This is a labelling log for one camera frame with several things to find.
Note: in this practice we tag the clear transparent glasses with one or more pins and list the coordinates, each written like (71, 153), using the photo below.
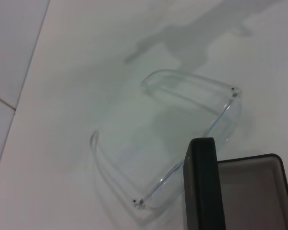
(163, 180)

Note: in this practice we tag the black glasses case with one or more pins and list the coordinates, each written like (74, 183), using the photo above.
(201, 187)

